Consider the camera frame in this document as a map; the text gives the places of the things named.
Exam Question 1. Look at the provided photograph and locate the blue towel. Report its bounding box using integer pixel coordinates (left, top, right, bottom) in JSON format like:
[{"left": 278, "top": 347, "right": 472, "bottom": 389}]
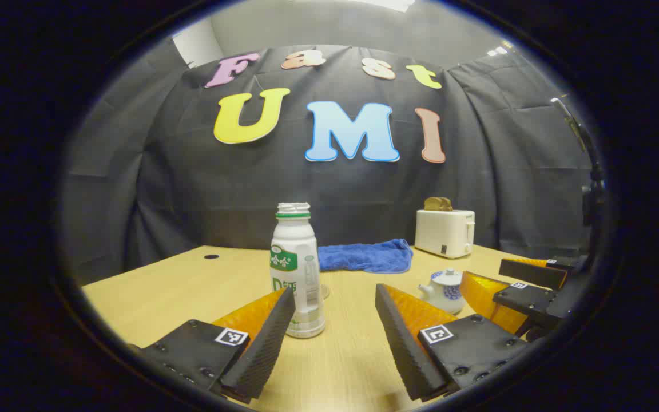
[{"left": 317, "top": 238, "right": 414, "bottom": 275}]

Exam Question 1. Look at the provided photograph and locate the black backdrop cloth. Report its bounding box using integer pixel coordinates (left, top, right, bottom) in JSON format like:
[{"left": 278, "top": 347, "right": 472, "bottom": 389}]
[{"left": 61, "top": 45, "right": 600, "bottom": 285}]

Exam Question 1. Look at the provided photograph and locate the white toaster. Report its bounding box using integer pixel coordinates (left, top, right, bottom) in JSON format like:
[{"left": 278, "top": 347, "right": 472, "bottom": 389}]
[{"left": 414, "top": 209, "right": 476, "bottom": 260}]

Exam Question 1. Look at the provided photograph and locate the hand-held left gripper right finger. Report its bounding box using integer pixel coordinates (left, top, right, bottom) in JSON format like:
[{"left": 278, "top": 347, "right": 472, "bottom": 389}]
[{"left": 374, "top": 283, "right": 536, "bottom": 402}]

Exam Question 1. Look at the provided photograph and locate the white green-label water bottle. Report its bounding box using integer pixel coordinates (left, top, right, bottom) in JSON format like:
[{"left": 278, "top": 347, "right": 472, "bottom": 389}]
[{"left": 270, "top": 202, "right": 326, "bottom": 339}]

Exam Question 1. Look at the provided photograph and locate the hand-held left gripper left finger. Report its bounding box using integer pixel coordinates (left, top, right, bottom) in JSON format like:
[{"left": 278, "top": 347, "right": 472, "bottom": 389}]
[{"left": 129, "top": 286, "right": 297, "bottom": 404}]

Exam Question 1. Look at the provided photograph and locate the black metal stand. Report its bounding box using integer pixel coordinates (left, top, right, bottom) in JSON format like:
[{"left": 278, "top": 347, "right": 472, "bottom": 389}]
[{"left": 551, "top": 97, "right": 608, "bottom": 231}]

